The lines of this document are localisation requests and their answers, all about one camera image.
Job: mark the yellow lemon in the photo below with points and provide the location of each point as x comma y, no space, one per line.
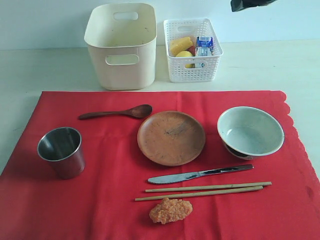
186,54

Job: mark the yellow cheese wedge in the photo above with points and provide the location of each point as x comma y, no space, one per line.
178,45

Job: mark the red sausage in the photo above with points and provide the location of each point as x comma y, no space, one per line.
192,50

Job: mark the blue white milk carton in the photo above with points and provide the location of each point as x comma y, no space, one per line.
204,48

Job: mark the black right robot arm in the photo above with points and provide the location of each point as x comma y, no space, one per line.
240,5

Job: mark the brown wooden plate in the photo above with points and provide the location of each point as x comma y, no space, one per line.
171,138

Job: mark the dark wooden spoon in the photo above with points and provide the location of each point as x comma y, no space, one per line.
140,111

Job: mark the stainless steel table knife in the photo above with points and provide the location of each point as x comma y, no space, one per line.
181,177

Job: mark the white perforated plastic basket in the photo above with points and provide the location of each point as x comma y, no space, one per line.
193,69

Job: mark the pale green ceramic bowl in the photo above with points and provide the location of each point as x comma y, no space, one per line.
248,132

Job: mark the orange fried chicken piece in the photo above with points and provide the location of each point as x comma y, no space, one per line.
170,210

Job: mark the cream plastic tub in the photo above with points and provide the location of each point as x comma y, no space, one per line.
121,41

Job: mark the stainless steel cup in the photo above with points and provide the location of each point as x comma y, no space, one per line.
61,148

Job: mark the red table cloth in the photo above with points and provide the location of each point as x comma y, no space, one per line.
100,203

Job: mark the upper bamboo chopstick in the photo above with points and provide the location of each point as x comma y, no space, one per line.
209,187

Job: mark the bamboo chopstick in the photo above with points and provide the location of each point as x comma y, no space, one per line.
209,187
201,194

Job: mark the lower bamboo chopstick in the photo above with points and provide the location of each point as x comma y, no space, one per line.
201,194

